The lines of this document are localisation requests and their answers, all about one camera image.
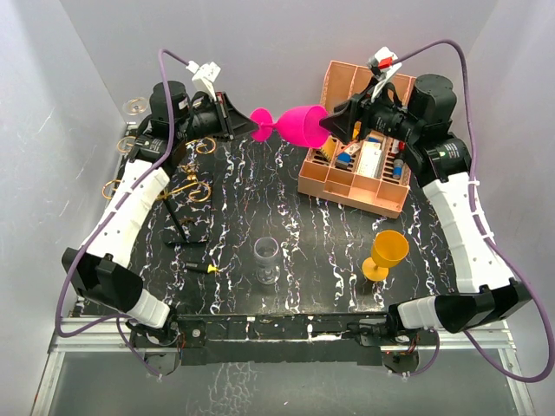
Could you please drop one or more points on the clear wine glass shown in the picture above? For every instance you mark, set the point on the clear wine glass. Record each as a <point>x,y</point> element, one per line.
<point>267,259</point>
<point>135,106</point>
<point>125,144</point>

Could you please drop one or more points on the gold wire wine glass rack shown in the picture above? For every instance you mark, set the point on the gold wire wine glass rack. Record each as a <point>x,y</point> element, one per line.
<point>198,192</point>

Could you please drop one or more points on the white staples box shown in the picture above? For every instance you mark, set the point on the white staples box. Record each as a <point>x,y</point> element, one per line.
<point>370,157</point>

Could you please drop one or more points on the orange plastic wine glass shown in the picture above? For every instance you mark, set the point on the orange plastic wine glass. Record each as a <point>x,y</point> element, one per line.
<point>388,250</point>

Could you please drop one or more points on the peach desk organizer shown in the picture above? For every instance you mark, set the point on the peach desk organizer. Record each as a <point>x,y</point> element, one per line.
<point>368,179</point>

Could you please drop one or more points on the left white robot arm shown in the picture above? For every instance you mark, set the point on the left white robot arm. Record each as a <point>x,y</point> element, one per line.
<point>98,271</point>

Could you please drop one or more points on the black yellow screwdriver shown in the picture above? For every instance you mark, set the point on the black yellow screwdriver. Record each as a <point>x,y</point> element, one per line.
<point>204,268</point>

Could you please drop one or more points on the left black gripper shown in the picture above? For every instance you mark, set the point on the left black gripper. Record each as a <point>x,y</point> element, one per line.
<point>231,122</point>

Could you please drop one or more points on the pink plastic wine glass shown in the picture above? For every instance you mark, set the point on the pink plastic wine glass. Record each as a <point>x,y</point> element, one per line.
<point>299,126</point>

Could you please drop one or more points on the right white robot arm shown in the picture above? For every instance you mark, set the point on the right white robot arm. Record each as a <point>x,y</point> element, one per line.
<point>487,291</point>

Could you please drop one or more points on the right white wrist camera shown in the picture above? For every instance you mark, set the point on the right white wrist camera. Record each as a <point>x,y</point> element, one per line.
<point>382,68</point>

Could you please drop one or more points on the aluminium frame rail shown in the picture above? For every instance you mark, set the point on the aluminium frame rail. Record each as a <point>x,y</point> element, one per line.
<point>287,365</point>

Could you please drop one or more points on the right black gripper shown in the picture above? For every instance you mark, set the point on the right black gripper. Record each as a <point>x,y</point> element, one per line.
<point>341,123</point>

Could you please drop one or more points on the blue grey eraser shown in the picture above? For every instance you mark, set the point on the blue grey eraser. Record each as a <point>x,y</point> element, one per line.
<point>344,158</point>

